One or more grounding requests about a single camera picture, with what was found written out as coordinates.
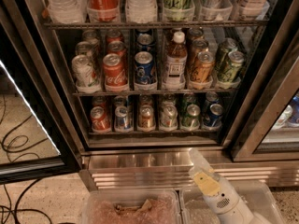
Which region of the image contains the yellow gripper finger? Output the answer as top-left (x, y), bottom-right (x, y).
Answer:
top-left (193, 172), bottom-right (221, 196)
top-left (189, 148), bottom-right (214, 176)

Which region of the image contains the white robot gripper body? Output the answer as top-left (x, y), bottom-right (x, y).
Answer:
top-left (203, 179), bottom-right (253, 224)

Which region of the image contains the orange soda can front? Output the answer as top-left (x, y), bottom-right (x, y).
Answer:
top-left (138, 105), bottom-right (154, 128)

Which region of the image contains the orange soda can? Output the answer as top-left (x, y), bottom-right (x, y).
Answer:
top-left (139, 94), bottom-right (153, 106)
top-left (138, 105), bottom-right (154, 128)

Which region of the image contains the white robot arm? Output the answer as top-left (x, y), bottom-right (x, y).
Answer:
top-left (189, 148), bottom-right (272, 224)

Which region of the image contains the silver green can bottom front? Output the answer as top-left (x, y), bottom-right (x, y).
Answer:
top-left (161, 105), bottom-right (178, 129)

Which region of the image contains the silver green can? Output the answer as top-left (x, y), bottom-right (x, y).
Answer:
top-left (162, 93), bottom-right (177, 105)
top-left (161, 105), bottom-right (178, 129)

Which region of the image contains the silver green can bottom rear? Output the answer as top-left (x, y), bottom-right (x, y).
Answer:
top-left (162, 93), bottom-right (177, 105)

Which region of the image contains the right glass fridge door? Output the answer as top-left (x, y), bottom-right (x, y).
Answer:
top-left (232, 50), bottom-right (299, 161)

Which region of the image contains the orange soda can rear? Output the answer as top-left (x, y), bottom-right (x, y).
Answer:
top-left (139, 94), bottom-right (153, 106)

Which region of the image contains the white blue can bottom front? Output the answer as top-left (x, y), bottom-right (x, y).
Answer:
top-left (115, 105), bottom-right (132, 131)

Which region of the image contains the white blue can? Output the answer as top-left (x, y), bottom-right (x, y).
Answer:
top-left (113, 95), bottom-right (130, 107)
top-left (115, 105), bottom-right (132, 131)

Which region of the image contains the steel fridge base grille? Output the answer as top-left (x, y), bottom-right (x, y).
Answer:
top-left (79, 147), bottom-right (299, 190)

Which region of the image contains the orange lacroix can front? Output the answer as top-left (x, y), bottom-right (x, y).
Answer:
top-left (190, 51), bottom-right (215, 83)

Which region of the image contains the orange lacroix can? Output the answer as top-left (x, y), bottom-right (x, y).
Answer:
top-left (190, 51), bottom-right (215, 83)
top-left (189, 38), bottom-right (208, 63)
top-left (187, 28), bottom-right (205, 42)

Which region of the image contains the green lacroix can front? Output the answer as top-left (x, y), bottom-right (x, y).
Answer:
top-left (218, 50), bottom-right (245, 82)

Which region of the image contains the green lacroix can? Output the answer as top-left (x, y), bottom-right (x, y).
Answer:
top-left (215, 37), bottom-right (238, 71)
top-left (218, 50), bottom-right (245, 82)

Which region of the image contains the white blue can bottom rear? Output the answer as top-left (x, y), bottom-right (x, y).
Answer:
top-left (113, 95), bottom-right (130, 107)

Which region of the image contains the red cola can bottom front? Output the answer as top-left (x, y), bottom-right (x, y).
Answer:
top-left (90, 106), bottom-right (110, 131)

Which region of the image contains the red cola can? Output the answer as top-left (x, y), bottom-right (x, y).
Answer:
top-left (90, 106), bottom-right (110, 131)
top-left (106, 29), bottom-right (124, 44)
top-left (103, 53), bottom-right (127, 87)
top-left (107, 41), bottom-right (127, 58)
top-left (92, 96), bottom-right (107, 109)

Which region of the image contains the blue pepsi can middle front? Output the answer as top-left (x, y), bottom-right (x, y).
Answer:
top-left (135, 51), bottom-right (154, 85)

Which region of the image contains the blue pepsi can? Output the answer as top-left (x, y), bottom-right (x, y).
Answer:
top-left (135, 51), bottom-right (154, 85)
top-left (136, 34), bottom-right (154, 52)

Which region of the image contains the red cola can bottom rear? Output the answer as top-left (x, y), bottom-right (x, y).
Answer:
top-left (92, 96), bottom-right (107, 109)

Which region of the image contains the red cola can middle front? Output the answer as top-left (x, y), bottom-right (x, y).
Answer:
top-left (103, 53), bottom-right (127, 87)

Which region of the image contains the green lacroix can rear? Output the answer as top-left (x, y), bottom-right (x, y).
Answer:
top-left (215, 37), bottom-right (238, 71)

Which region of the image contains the orange lacroix can rear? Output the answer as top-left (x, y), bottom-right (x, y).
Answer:
top-left (187, 28), bottom-right (205, 42)

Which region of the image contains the white can middle front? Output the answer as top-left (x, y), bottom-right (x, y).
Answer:
top-left (72, 55), bottom-right (99, 88)

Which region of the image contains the red cola can middle rear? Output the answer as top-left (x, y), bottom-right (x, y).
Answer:
top-left (106, 29), bottom-right (124, 44)

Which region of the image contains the open glass fridge door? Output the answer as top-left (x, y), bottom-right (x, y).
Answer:
top-left (0, 0), bottom-right (81, 184)

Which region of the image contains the white can middle rear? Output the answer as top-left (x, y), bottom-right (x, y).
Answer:
top-left (82, 30), bottom-right (101, 46)

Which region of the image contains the red cola bottle top shelf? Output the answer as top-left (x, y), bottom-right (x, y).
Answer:
top-left (88, 0), bottom-right (119, 21)

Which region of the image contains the right clear plastic bin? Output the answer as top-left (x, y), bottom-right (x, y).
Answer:
top-left (179, 180), bottom-right (285, 224)

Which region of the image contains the clear plastic bin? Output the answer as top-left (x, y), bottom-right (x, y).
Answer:
top-left (80, 189), bottom-right (182, 224)
top-left (179, 180), bottom-right (285, 224)

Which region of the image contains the brown tea bottle white cap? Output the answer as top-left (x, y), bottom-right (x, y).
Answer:
top-left (164, 31), bottom-right (188, 84)

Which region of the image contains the left clear plastic bin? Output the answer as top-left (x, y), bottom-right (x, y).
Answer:
top-left (80, 189), bottom-right (182, 224)

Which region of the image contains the clear water bottle centre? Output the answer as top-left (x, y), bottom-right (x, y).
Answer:
top-left (125, 0), bottom-right (158, 23)

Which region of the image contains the black floor cable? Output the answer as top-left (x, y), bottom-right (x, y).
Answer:
top-left (0, 177), bottom-right (54, 224)

